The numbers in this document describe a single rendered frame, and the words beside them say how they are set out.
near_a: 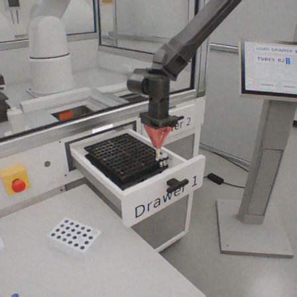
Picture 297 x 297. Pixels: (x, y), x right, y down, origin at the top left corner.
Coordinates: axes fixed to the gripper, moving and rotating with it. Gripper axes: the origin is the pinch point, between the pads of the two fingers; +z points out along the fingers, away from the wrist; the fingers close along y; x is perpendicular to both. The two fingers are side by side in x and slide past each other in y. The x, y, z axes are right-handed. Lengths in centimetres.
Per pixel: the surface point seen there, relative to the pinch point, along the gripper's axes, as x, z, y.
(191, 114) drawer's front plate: 37.8, 2.8, -24.1
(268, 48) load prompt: 83, -27, -18
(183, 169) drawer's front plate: 1.0, 3.4, 10.5
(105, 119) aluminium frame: -4.9, -2.5, -23.0
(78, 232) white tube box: -27.9, 17.4, 3.0
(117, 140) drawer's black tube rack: -2.9, 4.2, -18.4
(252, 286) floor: 59, 93, 16
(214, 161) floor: 140, 82, -88
